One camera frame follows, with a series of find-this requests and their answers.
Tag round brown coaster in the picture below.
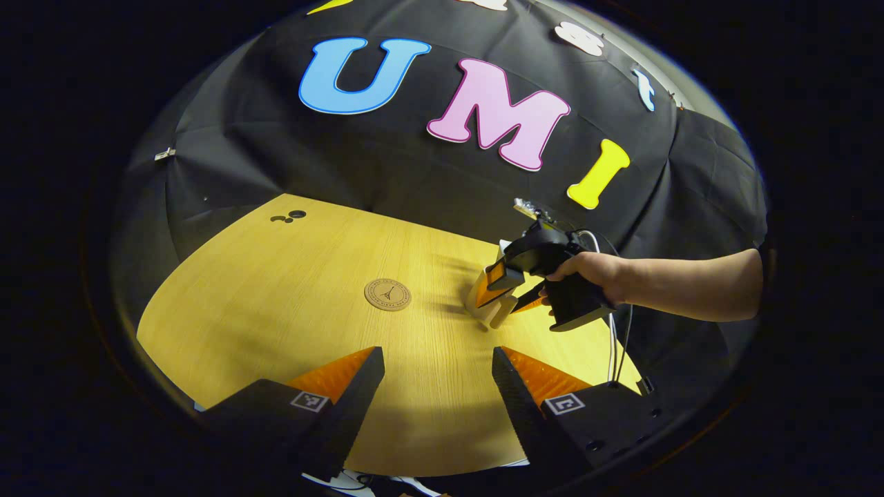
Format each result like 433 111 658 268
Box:
364 278 412 312

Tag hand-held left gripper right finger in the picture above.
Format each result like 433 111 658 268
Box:
492 347 664 484

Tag black backdrop cloth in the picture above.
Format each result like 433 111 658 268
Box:
110 0 769 387

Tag beige cup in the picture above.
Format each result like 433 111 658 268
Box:
464 266 519 331

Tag wooden desktop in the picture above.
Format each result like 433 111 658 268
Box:
136 193 646 478

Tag white blurry object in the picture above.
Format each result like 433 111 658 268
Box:
390 475 443 497
302 469 377 497

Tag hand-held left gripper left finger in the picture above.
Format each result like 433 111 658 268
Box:
200 347 385 480

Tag white cable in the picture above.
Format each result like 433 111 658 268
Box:
579 230 633 384

